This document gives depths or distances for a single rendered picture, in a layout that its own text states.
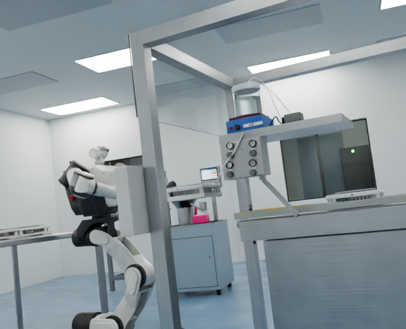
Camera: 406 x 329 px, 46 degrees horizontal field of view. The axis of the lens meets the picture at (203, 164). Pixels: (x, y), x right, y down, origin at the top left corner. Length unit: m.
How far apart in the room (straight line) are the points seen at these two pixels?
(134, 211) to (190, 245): 3.38
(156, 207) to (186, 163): 6.21
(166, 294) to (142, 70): 0.87
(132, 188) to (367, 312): 1.23
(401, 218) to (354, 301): 0.45
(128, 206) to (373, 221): 1.11
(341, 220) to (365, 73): 5.61
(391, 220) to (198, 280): 3.20
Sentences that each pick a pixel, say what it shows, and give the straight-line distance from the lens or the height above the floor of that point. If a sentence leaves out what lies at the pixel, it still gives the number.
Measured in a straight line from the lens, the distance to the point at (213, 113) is 2.60.
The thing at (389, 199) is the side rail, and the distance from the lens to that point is 2.26.
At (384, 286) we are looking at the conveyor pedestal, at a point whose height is 0.47.
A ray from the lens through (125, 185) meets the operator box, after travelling 1.78.
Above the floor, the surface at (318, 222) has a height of 0.78.
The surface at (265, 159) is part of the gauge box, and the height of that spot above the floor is 1.12.
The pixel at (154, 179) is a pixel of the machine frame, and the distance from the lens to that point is 1.84.
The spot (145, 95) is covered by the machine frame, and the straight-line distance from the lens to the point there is 1.90.
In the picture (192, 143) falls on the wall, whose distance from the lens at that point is 8.02.
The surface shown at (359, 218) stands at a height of 0.79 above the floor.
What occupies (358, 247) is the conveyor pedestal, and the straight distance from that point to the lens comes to 2.34.
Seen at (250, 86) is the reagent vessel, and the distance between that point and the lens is 2.51.
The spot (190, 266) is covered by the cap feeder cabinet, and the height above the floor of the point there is 0.33.
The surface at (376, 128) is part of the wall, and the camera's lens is 7.62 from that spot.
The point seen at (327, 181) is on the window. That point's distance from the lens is 7.66.
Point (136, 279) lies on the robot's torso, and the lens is 2.80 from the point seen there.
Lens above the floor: 0.91
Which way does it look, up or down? 5 degrees up
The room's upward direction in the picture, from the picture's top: 7 degrees counter-clockwise
